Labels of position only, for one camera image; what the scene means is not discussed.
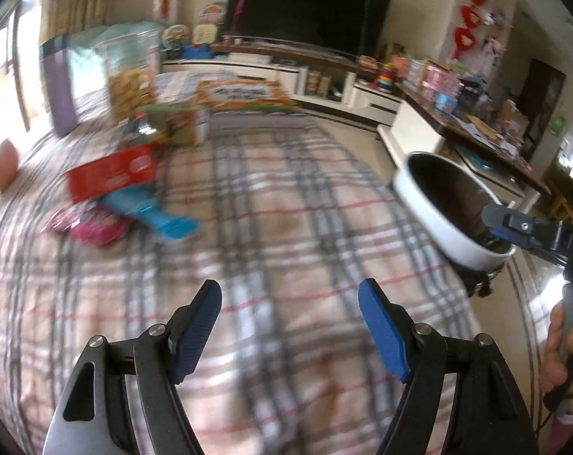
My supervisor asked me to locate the white television cabinet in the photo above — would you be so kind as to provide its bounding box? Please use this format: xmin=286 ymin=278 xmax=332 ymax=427
xmin=161 ymin=38 xmax=406 ymax=126

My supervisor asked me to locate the pink toy box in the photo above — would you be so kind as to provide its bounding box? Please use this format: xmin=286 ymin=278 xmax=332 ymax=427
xmin=419 ymin=59 xmax=460 ymax=98

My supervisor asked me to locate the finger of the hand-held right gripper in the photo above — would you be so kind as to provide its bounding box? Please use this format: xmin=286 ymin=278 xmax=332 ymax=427
xmin=481 ymin=202 xmax=567 ymax=250
xmin=487 ymin=229 xmax=569 ymax=271

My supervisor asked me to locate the teal covered armchair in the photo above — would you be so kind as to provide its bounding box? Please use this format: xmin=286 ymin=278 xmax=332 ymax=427
xmin=66 ymin=24 xmax=166 ymax=100

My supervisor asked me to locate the stacking ring toy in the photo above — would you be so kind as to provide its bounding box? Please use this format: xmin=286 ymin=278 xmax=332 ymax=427
xmin=376 ymin=61 xmax=396 ymax=88

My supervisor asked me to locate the black television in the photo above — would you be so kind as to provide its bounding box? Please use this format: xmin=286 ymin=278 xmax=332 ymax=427
xmin=227 ymin=0 xmax=394 ymax=58

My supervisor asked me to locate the orange cover book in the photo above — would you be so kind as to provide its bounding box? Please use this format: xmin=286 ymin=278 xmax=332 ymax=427
xmin=194 ymin=80 xmax=299 ymax=115

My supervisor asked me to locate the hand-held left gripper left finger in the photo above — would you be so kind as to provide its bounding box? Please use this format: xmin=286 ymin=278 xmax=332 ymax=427
xmin=40 ymin=279 xmax=223 ymax=455

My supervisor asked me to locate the plaid tablecloth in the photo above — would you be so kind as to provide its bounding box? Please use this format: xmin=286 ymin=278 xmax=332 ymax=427
xmin=0 ymin=69 xmax=486 ymax=455

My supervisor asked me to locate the clear cookie jar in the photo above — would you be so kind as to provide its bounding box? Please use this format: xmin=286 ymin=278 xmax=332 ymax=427
xmin=99 ymin=33 xmax=161 ymax=121

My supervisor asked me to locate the ferris wheel toy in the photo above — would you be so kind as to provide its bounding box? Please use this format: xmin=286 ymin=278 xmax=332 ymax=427
xmin=161 ymin=26 xmax=192 ymax=50

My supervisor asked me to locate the person's right forearm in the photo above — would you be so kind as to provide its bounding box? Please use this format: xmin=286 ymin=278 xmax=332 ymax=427
xmin=538 ymin=408 xmax=573 ymax=455

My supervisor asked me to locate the white bin with black bag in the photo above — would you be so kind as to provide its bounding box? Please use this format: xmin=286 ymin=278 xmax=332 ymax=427
xmin=392 ymin=152 xmax=512 ymax=299

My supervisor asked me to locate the blue plastic tool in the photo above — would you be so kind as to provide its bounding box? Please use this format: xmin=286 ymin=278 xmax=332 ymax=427
xmin=101 ymin=187 xmax=198 ymax=243

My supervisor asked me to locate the dark wooden door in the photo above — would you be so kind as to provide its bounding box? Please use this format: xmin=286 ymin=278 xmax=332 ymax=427
xmin=524 ymin=57 xmax=566 ymax=157

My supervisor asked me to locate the cardboard box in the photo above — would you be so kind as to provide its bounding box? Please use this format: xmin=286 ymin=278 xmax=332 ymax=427
xmin=500 ymin=99 xmax=529 ymax=129

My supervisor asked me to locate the green snack carton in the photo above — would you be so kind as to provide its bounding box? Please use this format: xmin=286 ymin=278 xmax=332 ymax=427
xmin=135 ymin=104 xmax=211 ymax=147

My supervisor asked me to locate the red carton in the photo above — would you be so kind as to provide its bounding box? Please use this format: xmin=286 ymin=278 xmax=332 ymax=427
xmin=65 ymin=144 xmax=157 ymax=203

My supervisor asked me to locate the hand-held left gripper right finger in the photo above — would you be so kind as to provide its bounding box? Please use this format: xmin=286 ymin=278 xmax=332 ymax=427
xmin=357 ymin=279 xmax=538 ymax=455

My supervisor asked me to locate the purple thermos bottle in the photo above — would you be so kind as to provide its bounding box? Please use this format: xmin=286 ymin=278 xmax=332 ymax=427
xmin=40 ymin=40 xmax=79 ymax=136

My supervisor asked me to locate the red apple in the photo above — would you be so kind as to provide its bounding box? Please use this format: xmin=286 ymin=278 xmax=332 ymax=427
xmin=0 ymin=138 xmax=20 ymax=190

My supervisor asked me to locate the person's right hand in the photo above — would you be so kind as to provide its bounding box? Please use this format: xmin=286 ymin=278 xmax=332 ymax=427
xmin=539 ymin=301 xmax=573 ymax=401

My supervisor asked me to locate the pink packet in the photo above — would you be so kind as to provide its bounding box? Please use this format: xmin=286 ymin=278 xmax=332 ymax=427
xmin=47 ymin=204 xmax=132 ymax=247

